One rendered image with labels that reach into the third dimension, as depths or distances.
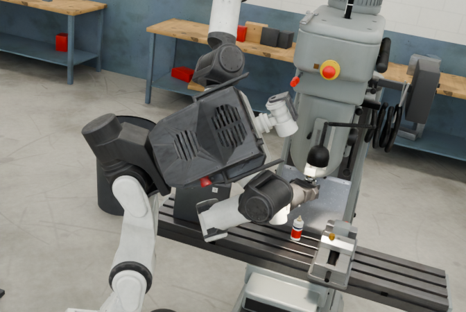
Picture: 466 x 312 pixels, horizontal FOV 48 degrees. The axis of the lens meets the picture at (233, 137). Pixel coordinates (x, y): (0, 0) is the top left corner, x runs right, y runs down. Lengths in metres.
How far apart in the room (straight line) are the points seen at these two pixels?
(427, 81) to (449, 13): 4.03
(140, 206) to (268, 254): 0.69
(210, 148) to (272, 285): 0.86
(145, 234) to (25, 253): 2.03
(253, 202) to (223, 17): 0.57
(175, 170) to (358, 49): 0.66
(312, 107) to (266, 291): 0.73
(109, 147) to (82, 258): 2.07
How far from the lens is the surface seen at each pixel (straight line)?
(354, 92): 1.79
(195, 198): 2.17
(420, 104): 2.14
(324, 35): 1.66
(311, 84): 1.80
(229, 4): 1.66
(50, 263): 3.57
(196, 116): 1.44
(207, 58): 1.61
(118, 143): 1.57
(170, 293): 3.35
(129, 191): 1.61
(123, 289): 1.80
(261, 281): 2.15
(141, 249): 1.76
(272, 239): 2.20
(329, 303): 2.85
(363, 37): 1.66
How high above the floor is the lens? 2.17
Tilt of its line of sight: 23 degrees down
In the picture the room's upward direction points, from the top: 9 degrees clockwise
